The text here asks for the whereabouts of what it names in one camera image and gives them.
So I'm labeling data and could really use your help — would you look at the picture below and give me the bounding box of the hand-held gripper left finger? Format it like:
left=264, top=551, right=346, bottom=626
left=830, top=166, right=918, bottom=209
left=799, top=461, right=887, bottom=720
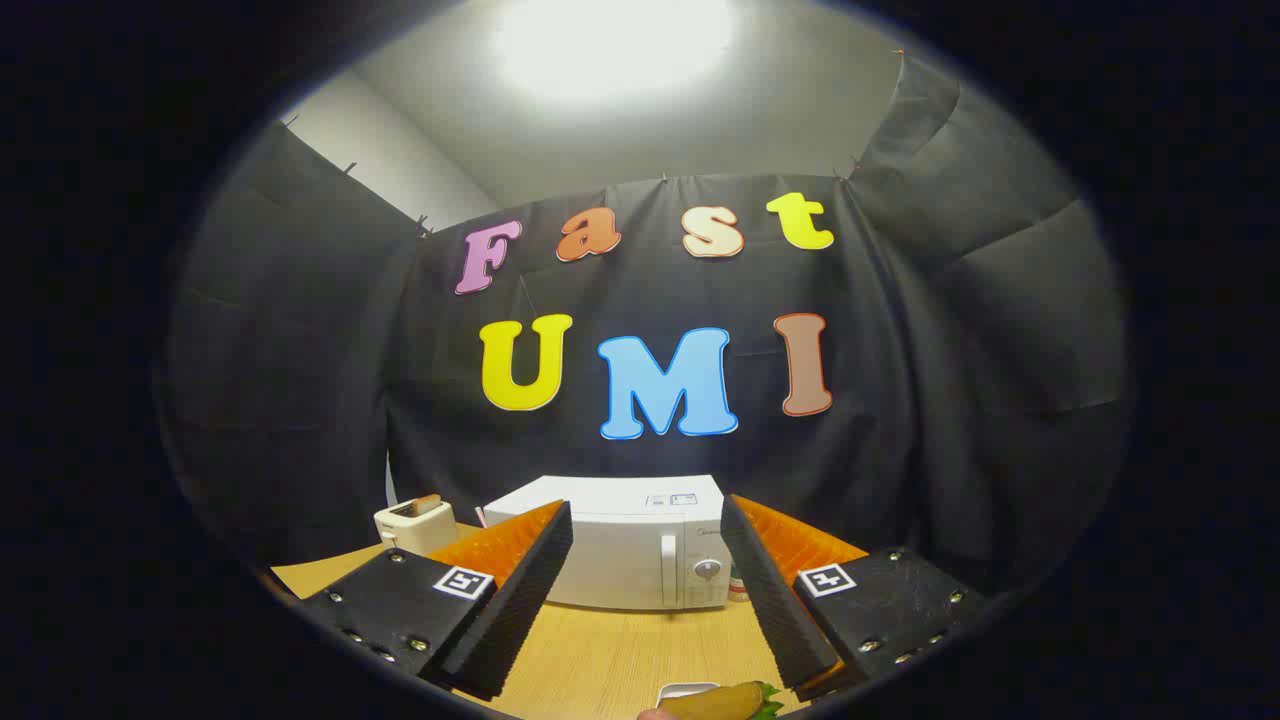
left=295, top=500, right=574, bottom=701

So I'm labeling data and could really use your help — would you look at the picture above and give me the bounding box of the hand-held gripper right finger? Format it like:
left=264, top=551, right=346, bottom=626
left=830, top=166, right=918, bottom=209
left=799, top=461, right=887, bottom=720
left=720, top=494, right=993, bottom=701

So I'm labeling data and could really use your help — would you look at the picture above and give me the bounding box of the white microwave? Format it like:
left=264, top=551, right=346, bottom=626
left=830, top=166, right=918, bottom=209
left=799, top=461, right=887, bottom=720
left=482, top=475, right=736, bottom=611

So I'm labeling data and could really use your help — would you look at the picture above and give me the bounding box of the brown bun lettuce burger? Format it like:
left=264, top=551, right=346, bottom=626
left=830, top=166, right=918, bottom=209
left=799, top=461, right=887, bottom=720
left=658, top=681, right=786, bottom=720

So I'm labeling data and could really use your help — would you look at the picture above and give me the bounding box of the white toaster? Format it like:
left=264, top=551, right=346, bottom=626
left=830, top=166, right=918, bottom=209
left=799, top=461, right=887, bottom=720
left=374, top=497, right=459, bottom=556

